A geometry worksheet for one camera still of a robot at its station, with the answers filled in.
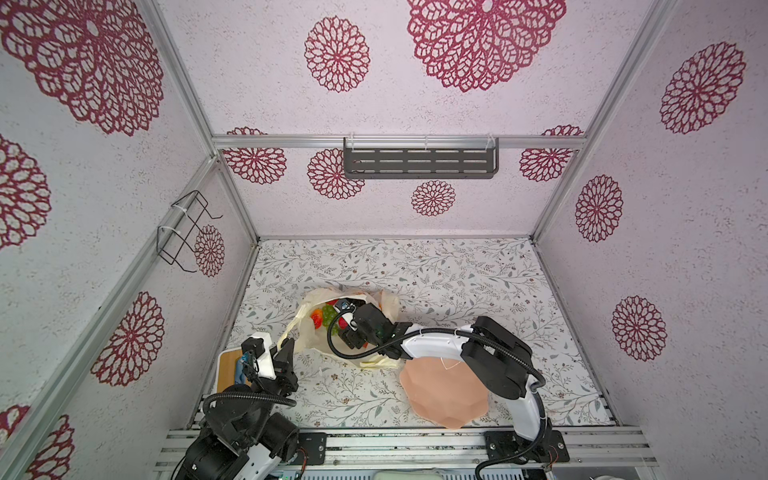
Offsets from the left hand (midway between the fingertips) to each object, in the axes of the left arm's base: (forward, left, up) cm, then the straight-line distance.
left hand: (292, 343), depth 67 cm
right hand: (+16, -9, -16) cm, 24 cm away
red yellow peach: (+17, 0, -19) cm, 26 cm away
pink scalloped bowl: (-4, -37, -23) cm, 44 cm away
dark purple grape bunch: (+13, -13, -3) cm, 19 cm away
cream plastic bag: (+5, -2, -5) cm, 7 cm away
